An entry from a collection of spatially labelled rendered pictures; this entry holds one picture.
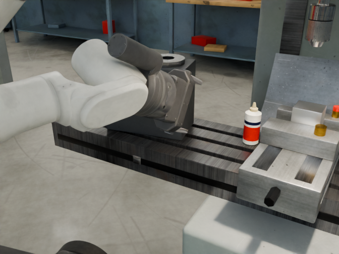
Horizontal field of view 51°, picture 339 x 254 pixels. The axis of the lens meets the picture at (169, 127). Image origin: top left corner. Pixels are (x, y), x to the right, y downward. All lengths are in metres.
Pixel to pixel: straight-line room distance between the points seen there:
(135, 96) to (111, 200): 1.79
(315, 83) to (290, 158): 0.45
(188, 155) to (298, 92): 0.45
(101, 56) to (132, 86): 0.07
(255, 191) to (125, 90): 0.34
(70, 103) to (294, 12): 0.84
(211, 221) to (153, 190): 1.55
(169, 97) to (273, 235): 0.37
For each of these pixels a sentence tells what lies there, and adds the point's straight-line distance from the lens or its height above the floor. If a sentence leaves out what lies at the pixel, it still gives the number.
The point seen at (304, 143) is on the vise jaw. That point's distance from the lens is 0.77.
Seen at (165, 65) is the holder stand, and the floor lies 1.11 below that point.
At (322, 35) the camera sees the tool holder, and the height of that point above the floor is 1.21.
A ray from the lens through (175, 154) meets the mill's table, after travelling 0.87.
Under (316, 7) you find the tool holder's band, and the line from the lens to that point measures 0.76.
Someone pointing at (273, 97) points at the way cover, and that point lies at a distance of 1.17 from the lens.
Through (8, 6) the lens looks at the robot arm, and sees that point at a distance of 0.35.
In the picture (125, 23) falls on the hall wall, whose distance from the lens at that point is 6.23.
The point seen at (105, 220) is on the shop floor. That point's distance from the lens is 2.13.
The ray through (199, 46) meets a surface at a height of 0.23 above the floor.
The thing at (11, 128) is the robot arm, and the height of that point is 1.16.
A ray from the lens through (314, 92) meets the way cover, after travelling 1.16.
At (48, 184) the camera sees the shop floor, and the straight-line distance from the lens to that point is 2.52.
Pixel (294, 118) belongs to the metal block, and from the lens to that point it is 0.82.
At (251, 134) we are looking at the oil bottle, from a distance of 0.92.
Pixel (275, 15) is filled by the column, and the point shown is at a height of 1.19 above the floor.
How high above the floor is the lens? 1.35
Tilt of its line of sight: 25 degrees down
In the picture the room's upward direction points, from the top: straight up
